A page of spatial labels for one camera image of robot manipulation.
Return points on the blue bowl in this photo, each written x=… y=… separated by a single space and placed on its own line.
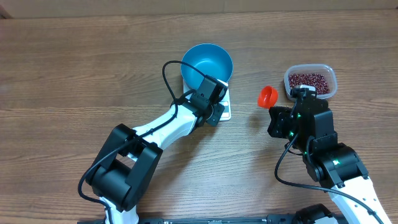
x=211 y=60

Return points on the clear plastic food container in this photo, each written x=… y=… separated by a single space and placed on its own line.
x=312 y=68

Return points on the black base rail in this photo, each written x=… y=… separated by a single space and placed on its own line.
x=270 y=219

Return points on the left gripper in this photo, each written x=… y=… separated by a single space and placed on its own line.
x=215 y=120

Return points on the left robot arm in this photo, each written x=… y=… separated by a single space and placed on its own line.
x=122 y=170

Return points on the red measuring scoop blue handle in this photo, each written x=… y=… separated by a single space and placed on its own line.
x=267 y=97

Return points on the white digital kitchen scale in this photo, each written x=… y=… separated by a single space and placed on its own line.
x=226 y=115

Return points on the red adzuki beans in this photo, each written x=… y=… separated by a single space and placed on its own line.
x=316 y=80

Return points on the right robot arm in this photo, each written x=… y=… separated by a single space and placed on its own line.
x=335 y=167

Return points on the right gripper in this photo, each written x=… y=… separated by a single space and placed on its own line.
x=282 y=119

